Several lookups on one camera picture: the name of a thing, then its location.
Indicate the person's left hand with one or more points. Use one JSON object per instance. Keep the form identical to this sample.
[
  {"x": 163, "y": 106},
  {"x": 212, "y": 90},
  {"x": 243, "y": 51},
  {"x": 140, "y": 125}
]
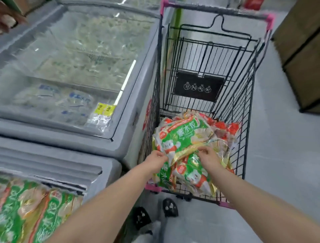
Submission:
[{"x": 157, "y": 161}]

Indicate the person's right hand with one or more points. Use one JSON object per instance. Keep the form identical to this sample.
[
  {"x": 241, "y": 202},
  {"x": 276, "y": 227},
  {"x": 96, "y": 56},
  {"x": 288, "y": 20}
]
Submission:
[{"x": 212, "y": 160}]

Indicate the green dumpling packet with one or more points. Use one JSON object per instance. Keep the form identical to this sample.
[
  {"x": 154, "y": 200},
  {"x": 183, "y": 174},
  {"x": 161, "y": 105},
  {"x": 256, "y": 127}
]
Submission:
[{"x": 185, "y": 140}]

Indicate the grey freezer with green front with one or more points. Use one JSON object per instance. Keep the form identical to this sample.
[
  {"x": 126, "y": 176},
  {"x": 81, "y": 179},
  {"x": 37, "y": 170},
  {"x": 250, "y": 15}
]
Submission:
[{"x": 50, "y": 160}]

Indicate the green dumpling packets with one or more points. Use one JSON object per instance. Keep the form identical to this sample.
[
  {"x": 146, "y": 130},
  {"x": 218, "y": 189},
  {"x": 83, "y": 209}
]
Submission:
[{"x": 15, "y": 220}]

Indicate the person's right forearm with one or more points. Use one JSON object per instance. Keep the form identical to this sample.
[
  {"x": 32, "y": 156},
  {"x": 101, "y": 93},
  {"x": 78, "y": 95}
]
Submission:
[{"x": 262, "y": 207}]

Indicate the person's left forearm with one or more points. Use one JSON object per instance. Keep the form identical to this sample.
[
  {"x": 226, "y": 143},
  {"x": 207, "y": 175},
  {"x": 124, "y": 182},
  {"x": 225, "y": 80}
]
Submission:
[{"x": 100, "y": 210}]

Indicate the person's black right shoe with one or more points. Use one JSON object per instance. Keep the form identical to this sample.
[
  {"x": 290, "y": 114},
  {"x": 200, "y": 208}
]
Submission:
[{"x": 170, "y": 207}]

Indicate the person's black shoe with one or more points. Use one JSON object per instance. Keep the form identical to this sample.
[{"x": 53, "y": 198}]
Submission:
[
  {"x": 170, "y": 207},
  {"x": 141, "y": 217}
]

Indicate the person's black left shoe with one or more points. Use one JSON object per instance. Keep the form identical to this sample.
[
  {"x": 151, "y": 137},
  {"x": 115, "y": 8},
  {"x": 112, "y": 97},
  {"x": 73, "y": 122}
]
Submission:
[{"x": 141, "y": 217}]

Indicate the person's light trouser leg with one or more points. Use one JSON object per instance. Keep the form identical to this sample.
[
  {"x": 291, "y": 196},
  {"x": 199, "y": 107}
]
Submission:
[{"x": 160, "y": 232}]

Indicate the black cart seat panel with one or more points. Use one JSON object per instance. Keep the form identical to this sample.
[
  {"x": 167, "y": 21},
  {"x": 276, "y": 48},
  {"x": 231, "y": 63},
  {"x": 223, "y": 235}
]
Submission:
[{"x": 200, "y": 87}]

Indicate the grey freezer with loose dumplings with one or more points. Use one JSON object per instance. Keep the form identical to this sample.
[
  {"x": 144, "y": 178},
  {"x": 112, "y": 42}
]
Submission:
[{"x": 37, "y": 135}]

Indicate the clear sleeve with yellow tags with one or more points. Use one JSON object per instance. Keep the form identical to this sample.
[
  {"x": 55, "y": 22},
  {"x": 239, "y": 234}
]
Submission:
[{"x": 105, "y": 109}]

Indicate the clear frozen bags blue print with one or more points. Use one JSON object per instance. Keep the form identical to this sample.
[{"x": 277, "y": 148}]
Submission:
[{"x": 62, "y": 100}]

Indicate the red box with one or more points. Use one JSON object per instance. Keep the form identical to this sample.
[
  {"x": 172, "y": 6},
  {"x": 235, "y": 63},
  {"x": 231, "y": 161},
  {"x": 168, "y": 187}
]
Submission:
[{"x": 253, "y": 3}]

